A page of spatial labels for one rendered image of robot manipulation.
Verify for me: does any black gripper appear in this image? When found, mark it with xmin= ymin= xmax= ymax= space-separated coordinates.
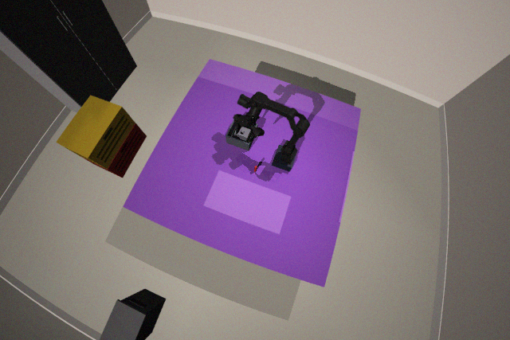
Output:
xmin=233 ymin=111 xmax=265 ymax=143

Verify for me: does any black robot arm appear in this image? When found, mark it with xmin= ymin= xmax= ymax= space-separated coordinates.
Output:
xmin=237 ymin=92 xmax=310 ymax=165

